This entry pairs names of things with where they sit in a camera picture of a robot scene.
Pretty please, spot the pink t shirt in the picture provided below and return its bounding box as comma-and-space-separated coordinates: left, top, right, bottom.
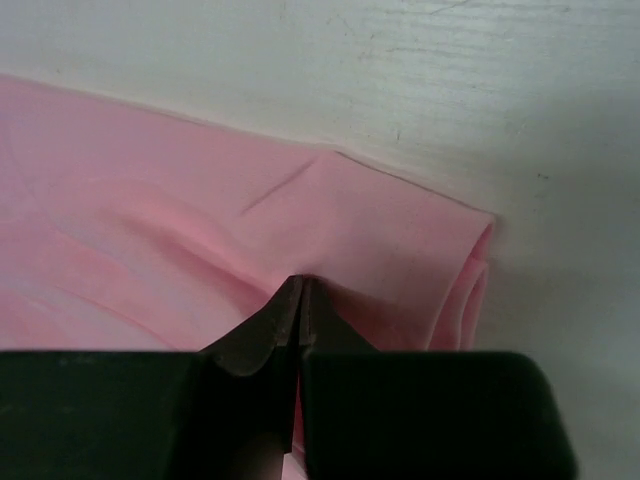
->
0, 73, 496, 480

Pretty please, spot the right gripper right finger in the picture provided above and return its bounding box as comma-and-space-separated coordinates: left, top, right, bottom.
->
300, 278, 579, 479

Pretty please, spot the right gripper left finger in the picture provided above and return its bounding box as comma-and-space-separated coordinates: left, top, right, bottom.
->
1, 276, 303, 479

